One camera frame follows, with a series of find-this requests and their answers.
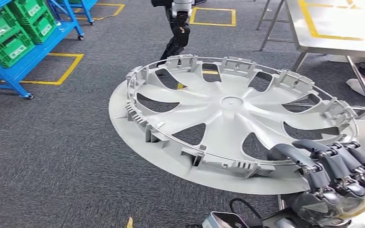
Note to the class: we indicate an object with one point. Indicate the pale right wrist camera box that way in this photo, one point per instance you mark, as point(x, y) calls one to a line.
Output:
point(220, 222)

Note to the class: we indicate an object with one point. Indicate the grey plastic wheel hubcap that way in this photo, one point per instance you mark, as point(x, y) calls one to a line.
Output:
point(229, 126)

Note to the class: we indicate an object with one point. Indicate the yellow table tape outline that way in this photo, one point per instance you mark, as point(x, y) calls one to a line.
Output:
point(308, 22)

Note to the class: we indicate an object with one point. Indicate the blue metal shelf rack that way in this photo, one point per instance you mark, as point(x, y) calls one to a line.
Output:
point(85, 6)
point(18, 75)

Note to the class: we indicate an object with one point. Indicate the black white humanoid robot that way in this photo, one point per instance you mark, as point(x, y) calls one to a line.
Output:
point(181, 31)

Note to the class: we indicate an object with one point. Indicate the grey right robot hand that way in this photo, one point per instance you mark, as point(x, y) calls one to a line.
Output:
point(336, 176)

